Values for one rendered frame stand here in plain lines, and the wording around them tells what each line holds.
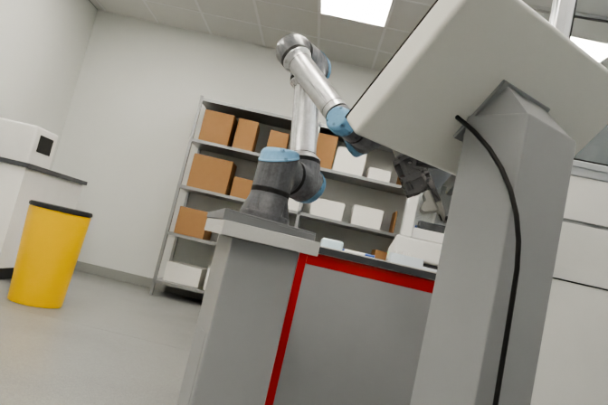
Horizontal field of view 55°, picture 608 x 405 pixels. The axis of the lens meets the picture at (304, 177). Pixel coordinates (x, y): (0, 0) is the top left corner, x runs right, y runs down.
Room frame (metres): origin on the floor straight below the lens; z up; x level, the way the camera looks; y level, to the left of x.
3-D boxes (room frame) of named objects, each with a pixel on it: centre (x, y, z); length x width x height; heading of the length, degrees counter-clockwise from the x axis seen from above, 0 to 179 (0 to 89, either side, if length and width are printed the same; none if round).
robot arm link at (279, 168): (1.75, 0.08, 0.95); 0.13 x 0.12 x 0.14; 144
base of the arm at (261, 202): (1.74, 0.09, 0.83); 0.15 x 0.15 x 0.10
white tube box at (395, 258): (2.26, -0.45, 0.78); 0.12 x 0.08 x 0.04; 87
